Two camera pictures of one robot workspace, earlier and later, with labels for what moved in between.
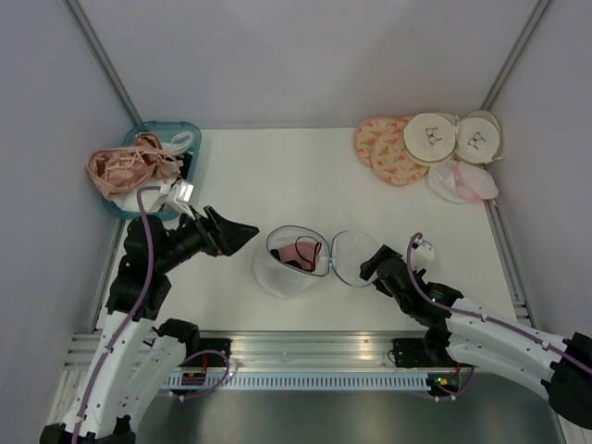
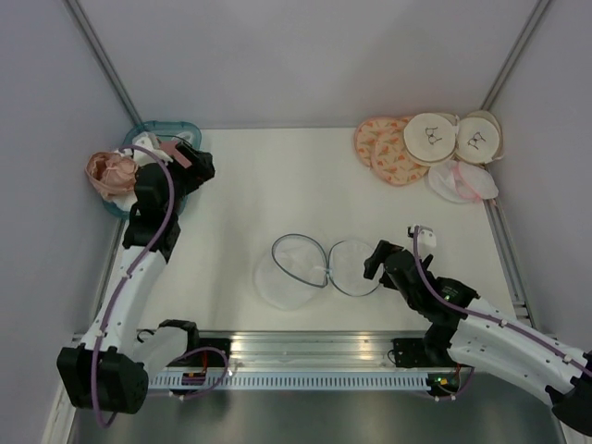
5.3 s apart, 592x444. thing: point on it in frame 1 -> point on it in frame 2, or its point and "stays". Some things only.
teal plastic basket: (166, 131) stays
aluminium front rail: (277, 351) stays
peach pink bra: (117, 172) stays
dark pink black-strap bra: (302, 252) -> (169, 146)
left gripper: (220, 235) -> (200, 171)
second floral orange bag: (391, 162) stays
